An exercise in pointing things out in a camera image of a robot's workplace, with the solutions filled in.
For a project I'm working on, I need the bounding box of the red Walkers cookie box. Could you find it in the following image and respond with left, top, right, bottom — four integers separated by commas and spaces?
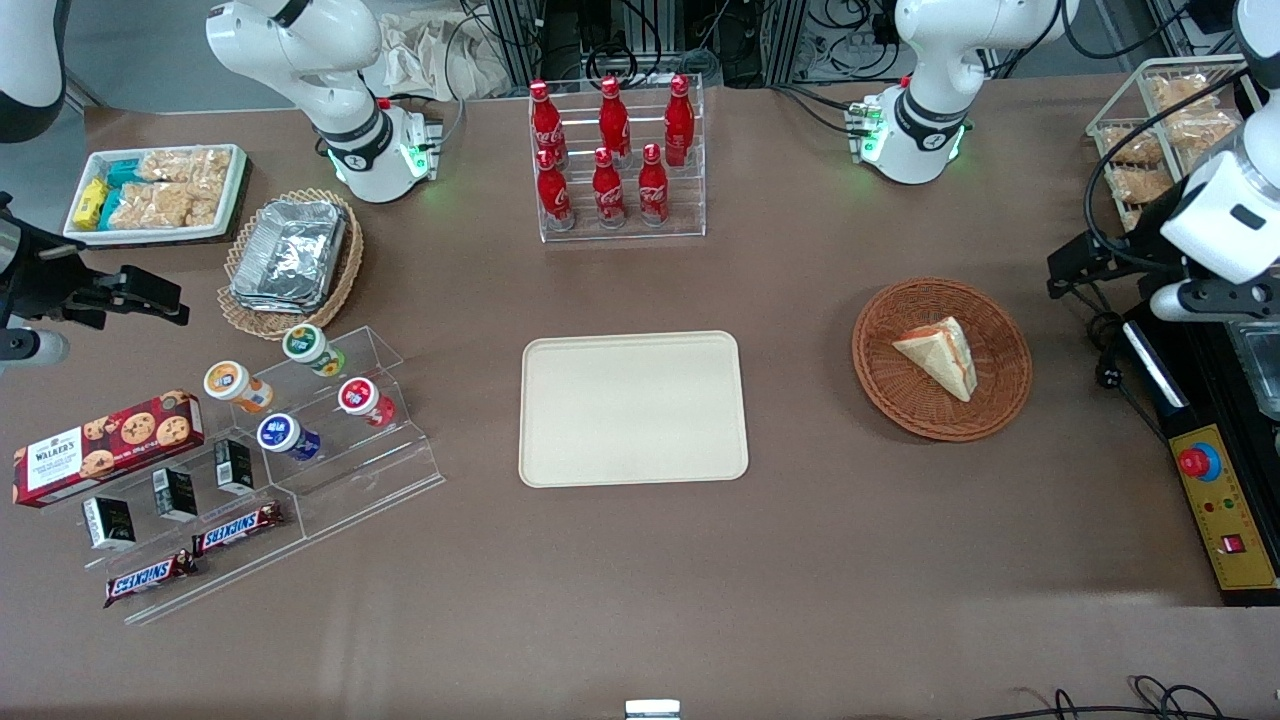
12, 389, 206, 509

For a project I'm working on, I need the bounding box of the orange lid yogurt cup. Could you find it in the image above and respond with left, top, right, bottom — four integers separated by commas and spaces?
203, 360, 274, 414

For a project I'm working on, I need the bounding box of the blue lid yogurt cup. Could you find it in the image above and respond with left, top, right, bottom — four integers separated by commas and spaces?
256, 412, 323, 464

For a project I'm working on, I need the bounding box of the clear plastic container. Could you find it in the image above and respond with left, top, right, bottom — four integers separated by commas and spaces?
1228, 318, 1280, 423

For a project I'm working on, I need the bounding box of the clear cracker bag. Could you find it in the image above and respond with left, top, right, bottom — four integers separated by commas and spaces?
1144, 71, 1238, 113
1109, 164, 1179, 208
1164, 109, 1242, 153
1099, 124, 1167, 168

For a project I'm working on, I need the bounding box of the black control box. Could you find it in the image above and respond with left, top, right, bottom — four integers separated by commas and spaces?
1119, 296, 1280, 608

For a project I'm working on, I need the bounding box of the light oval wicker basket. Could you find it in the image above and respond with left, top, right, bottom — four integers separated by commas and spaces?
217, 187, 365, 342

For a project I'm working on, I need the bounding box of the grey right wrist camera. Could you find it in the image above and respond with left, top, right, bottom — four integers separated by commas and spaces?
0, 329, 70, 367

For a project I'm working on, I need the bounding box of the white wire basket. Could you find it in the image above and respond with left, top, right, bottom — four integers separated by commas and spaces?
1086, 56, 1265, 233

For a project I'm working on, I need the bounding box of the beige plastic tray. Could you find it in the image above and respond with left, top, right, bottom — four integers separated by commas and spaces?
518, 330, 750, 489

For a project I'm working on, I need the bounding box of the yellow emergency stop panel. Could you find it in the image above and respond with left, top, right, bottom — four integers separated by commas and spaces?
1167, 424, 1280, 592

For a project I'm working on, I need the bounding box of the red lid yogurt cup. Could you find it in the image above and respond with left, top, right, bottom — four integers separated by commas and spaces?
337, 376, 399, 429

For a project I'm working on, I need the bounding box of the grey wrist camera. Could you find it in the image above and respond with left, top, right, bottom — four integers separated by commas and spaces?
1149, 279, 1280, 323
0, 329, 70, 367

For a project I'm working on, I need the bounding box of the aluminium frame with cables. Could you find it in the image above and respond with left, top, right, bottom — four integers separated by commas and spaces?
462, 0, 906, 91

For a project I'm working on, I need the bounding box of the small black carton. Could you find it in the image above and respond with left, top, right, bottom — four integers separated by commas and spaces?
214, 438, 256, 496
151, 466, 199, 523
81, 495, 137, 552

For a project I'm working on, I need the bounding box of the clear rice cracker pack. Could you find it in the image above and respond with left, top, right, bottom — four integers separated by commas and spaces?
186, 180, 225, 228
110, 181, 193, 231
138, 147, 233, 187

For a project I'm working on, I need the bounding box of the crumpled white plastic bag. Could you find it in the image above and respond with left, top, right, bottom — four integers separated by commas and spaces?
372, 8, 506, 102

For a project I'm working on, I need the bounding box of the Snickers chocolate bar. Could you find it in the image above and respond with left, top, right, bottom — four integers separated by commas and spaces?
191, 500, 285, 558
103, 549, 198, 609

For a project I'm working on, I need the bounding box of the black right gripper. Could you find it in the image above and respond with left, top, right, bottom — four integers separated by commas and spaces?
0, 190, 191, 332

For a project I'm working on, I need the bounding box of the clear acrylic step display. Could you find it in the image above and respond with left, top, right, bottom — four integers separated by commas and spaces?
72, 324, 447, 628

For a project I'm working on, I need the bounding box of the stack of foil trays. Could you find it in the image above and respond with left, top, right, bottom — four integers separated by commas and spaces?
229, 199, 349, 314

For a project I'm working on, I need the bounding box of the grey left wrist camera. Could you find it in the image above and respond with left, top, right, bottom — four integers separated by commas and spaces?
1149, 279, 1280, 323

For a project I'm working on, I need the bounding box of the brown round wicker basket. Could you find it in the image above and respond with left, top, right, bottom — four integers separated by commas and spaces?
851, 276, 1034, 443

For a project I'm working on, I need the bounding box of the clear acrylic bottle rack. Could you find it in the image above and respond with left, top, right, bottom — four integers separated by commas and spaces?
527, 74, 708, 244

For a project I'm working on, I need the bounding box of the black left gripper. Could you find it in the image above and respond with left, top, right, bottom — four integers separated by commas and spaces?
1047, 185, 1203, 300

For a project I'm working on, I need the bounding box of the white rectangular snack tray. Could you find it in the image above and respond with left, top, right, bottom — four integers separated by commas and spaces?
62, 143, 249, 247

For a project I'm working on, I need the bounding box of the triangle sandwich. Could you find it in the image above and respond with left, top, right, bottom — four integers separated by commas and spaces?
891, 316, 979, 404

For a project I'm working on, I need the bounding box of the black cable with plug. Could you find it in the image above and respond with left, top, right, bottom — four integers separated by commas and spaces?
1085, 285, 1173, 443

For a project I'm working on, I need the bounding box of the yellow snack pack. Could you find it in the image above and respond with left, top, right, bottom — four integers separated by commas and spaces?
72, 177, 110, 232

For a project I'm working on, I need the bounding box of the red cola bottle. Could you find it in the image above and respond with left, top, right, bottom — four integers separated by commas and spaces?
637, 143, 670, 228
598, 75, 632, 167
591, 147, 627, 230
529, 79, 569, 169
664, 74, 696, 168
536, 149, 576, 233

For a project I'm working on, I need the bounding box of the green lid yogurt cup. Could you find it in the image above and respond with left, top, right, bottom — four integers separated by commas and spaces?
281, 322, 347, 379

